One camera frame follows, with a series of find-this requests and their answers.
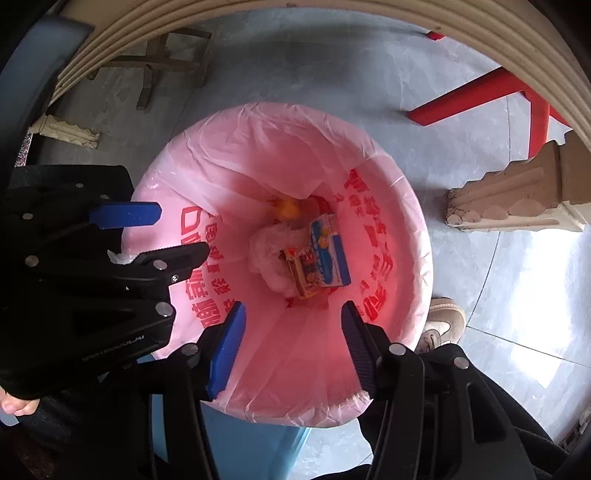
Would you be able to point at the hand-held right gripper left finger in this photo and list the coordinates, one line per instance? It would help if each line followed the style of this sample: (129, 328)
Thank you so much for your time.
(226, 350)

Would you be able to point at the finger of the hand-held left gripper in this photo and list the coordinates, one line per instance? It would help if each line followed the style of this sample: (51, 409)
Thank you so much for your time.
(124, 214)
(175, 258)

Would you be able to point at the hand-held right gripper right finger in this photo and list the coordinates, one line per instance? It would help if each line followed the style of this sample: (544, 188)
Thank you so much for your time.
(360, 350)

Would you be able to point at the white tissue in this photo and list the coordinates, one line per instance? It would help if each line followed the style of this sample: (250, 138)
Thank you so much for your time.
(121, 257)

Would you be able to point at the white plastic bag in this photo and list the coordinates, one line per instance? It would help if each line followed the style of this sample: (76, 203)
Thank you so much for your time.
(265, 258)

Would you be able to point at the blue trash bin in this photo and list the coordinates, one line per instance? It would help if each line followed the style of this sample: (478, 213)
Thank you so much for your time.
(258, 443)

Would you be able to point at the blue cartoon medicine box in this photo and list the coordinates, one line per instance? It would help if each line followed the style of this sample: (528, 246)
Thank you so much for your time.
(330, 251)

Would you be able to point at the yellow snack wrapper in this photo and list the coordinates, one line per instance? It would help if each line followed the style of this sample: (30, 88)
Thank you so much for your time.
(287, 208)

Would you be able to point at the pink-lined trash bin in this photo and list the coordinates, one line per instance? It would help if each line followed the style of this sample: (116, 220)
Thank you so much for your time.
(258, 152)

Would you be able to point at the person's left hand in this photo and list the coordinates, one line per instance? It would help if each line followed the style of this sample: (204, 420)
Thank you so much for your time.
(16, 402)

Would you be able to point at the beige shoe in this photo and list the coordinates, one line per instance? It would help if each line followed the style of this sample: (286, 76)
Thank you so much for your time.
(443, 318)

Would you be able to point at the person's left leg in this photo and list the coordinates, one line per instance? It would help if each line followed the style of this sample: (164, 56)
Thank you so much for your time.
(55, 443)

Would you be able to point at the purple floral patterned blanket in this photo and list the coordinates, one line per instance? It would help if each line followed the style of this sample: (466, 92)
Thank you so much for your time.
(23, 150)

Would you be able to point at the wooden stool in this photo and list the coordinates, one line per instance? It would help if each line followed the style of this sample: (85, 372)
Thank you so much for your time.
(154, 60)

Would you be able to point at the cream wooden table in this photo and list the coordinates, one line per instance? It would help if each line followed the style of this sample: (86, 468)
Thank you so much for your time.
(517, 189)

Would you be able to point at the red plastic chair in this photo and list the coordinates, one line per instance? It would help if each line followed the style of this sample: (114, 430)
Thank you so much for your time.
(466, 99)

